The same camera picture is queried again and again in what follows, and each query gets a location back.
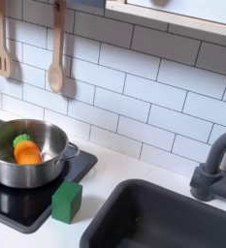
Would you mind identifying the steel pot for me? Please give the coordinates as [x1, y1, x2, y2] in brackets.
[0, 118, 81, 190]

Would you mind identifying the green block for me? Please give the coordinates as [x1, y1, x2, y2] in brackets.
[50, 179, 83, 225]

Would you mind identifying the wooden spoon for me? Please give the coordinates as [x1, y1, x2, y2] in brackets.
[47, 0, 68, 95]

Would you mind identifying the orange toy carrot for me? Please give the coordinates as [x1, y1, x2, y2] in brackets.
[12, 133, 44, 166]

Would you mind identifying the dark grey sink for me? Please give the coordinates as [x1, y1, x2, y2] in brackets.
[80, 178, 226, 248]

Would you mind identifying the dark grey tap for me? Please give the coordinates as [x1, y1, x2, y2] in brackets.
[188, 129, 226, 203]

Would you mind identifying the black stove top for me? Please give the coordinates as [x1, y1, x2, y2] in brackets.
[0, 114, 99, 235]

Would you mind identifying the grey extractor hood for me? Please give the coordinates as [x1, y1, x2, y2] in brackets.
[65, 0, 106, 10]

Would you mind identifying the wooden slotted spatula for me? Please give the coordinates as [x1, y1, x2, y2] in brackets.
[0, 0, 14, 78]

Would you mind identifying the wooden kitchen frame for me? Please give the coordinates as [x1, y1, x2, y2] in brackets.
[104, 0, 226, 41]

